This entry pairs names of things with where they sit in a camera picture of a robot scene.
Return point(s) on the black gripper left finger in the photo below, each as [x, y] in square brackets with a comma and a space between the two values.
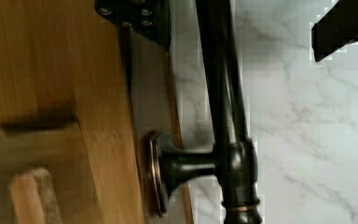
[149, 18]

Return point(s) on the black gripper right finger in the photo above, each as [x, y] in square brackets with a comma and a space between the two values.
[336, 29]

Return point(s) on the black drawer handle bar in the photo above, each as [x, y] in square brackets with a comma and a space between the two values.
[233, 160]

